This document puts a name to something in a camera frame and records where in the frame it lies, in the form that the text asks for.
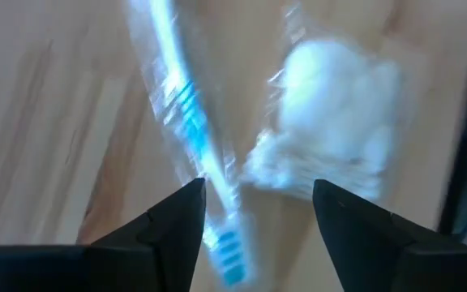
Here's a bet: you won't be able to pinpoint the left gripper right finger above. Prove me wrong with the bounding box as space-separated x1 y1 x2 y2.
312 179 461 292

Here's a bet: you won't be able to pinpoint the bagged toothbrush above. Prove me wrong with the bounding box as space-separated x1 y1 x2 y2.
126 0 259 289

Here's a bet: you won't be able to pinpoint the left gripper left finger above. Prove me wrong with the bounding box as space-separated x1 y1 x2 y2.
91 177 207 292

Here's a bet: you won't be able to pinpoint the bagged white cotton balls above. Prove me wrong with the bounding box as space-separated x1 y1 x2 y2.
241 3 409 202

